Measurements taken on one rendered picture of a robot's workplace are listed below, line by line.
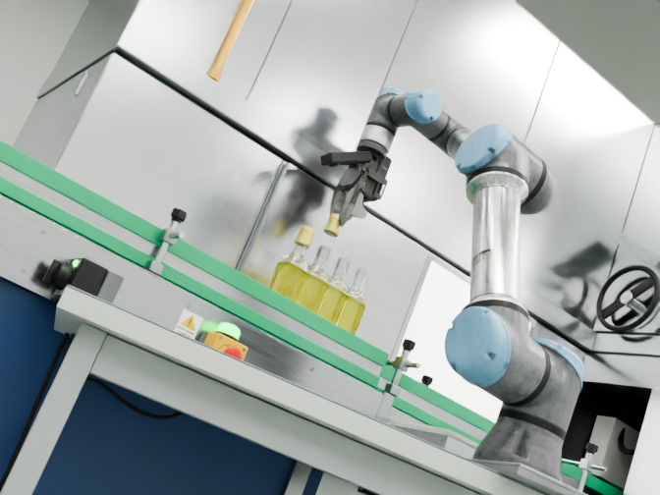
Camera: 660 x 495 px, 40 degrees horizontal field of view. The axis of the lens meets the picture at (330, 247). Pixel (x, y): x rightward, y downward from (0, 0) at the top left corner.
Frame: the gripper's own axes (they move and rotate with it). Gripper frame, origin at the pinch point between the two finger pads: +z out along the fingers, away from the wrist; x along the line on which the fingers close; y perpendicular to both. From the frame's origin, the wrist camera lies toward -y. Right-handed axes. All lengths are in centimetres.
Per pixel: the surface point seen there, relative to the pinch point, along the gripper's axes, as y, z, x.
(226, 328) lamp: -24.2, 37.3, -20.6
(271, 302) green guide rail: -14.1, 27.2, -13.7
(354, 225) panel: 12.0, -5.8, 11.9
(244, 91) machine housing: -27.2, -20.7, 14.9
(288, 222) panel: -4.9, 2.3, 11.9
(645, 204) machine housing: 104, -61, 9
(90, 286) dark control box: -52, 42, -23
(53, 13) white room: -34, -131, 310
